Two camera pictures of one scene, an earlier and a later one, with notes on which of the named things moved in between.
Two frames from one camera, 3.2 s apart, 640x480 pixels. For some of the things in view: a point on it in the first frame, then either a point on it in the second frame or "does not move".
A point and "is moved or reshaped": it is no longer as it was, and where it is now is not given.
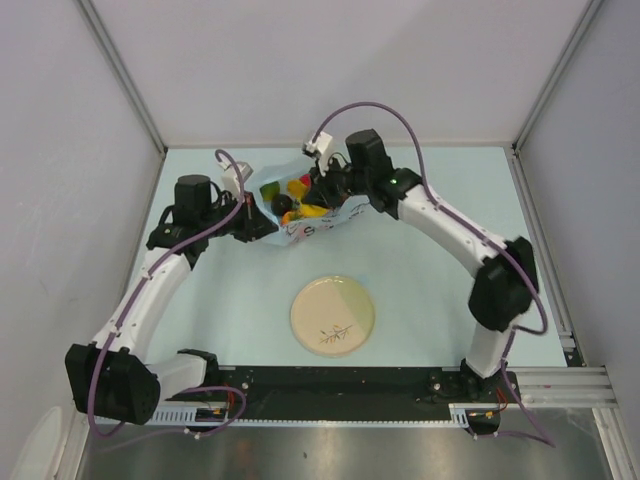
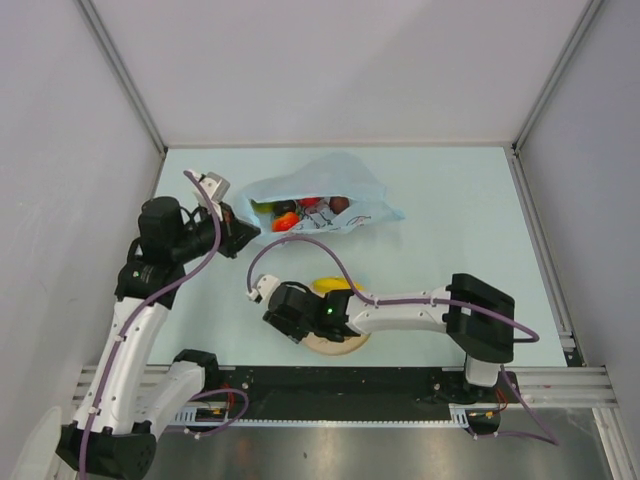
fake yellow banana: [309, 210] → [321, 285]
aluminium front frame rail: [566, 387] does not move
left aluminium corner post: [122, 71] does not move
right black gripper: [320, 191] → [280, 323]
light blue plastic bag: [294, 231] is moved or reshaped
